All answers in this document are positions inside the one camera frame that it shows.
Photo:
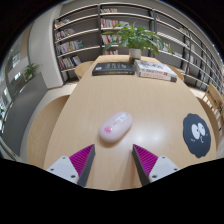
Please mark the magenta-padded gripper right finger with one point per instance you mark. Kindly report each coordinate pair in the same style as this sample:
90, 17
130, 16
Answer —
161, 166

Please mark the pink computer mouse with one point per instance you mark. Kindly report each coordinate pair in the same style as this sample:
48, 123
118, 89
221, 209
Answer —
115, 128

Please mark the light wooden frame chair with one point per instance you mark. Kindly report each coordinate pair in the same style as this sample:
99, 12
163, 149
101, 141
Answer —
211, 96

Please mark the black cartoon-face mouse pad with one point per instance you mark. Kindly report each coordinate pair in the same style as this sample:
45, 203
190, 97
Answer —
196, 148

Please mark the white illustrated book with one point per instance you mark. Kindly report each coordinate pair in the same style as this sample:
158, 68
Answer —
153, 67

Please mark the black hardcover book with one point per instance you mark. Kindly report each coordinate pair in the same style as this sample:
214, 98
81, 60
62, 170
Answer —
113, 68

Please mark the grey bookshelf unit with books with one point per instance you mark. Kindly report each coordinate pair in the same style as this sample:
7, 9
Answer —
83, 33

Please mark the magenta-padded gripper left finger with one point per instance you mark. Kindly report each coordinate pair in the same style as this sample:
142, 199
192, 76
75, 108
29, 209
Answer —
63, 166

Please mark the red-spined book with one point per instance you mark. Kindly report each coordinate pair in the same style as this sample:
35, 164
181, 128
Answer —
160, 77

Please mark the green plant in white pot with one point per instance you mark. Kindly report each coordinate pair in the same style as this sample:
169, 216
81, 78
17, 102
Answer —
135, 52

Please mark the small green potted plant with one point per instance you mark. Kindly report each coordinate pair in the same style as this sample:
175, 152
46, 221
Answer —
31, 70

